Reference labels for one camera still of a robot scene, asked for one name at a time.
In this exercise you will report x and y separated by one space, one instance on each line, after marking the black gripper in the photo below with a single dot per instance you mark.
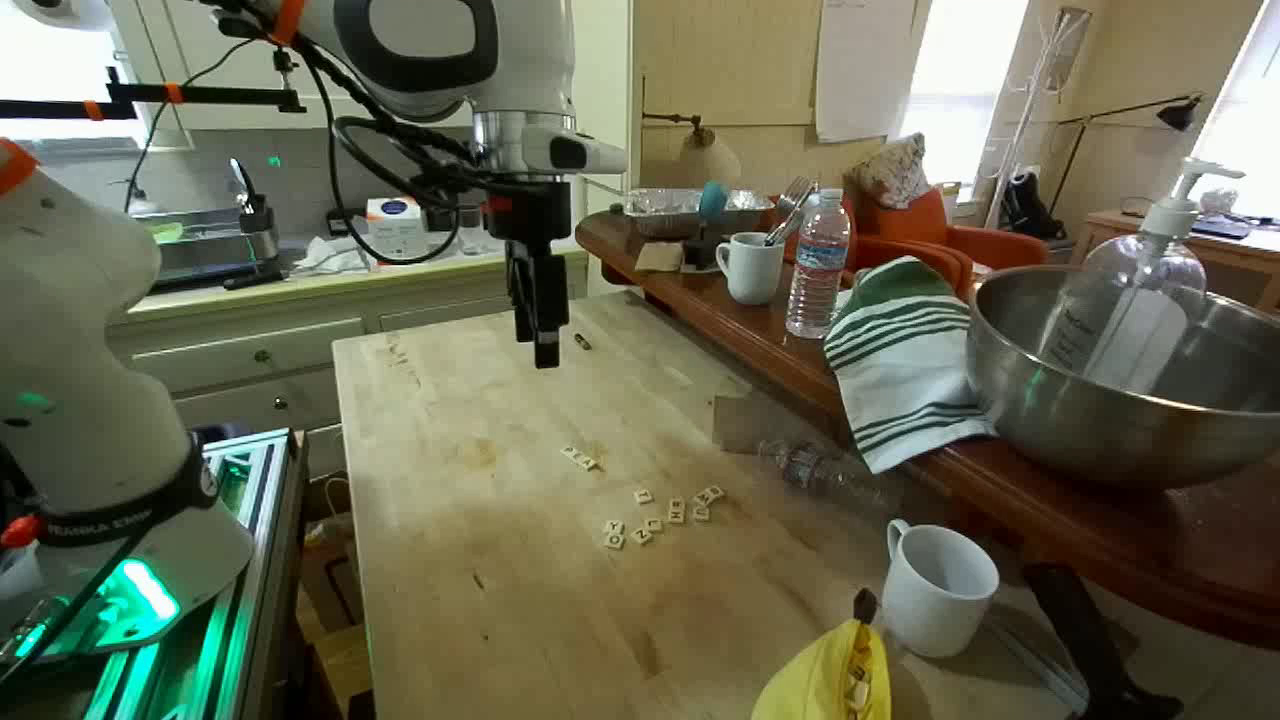
531 217

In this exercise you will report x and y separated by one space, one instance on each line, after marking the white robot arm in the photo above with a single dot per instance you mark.
475 91

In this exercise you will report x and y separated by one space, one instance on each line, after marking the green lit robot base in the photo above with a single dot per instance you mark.
175 624

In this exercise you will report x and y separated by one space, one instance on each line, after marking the letter tile S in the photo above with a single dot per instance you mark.
612 539

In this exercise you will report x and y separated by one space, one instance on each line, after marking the letter tile W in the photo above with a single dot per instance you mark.
645 531

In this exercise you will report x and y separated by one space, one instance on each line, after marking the letter tile H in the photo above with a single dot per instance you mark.
712 493

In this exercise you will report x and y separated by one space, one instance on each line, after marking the white mug on counter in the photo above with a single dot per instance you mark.
748 265

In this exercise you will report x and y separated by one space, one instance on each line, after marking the plastic water bottle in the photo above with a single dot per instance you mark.
817 265

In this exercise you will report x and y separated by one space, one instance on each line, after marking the green striped white towel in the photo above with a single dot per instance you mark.
896 349

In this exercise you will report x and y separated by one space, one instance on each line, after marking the orange chair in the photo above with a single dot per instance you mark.
962 254

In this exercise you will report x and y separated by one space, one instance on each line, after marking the yellow bag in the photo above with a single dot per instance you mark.
834 676

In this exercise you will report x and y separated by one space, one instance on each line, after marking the white mug on table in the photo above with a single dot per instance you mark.
939 589

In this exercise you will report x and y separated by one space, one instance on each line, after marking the clear soap pump bottle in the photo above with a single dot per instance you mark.
1124 310

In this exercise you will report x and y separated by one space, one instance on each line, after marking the black desk lamp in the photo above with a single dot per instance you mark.
1164 112

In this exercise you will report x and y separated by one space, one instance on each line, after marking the large steel mixing bowl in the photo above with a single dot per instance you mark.
1210 414

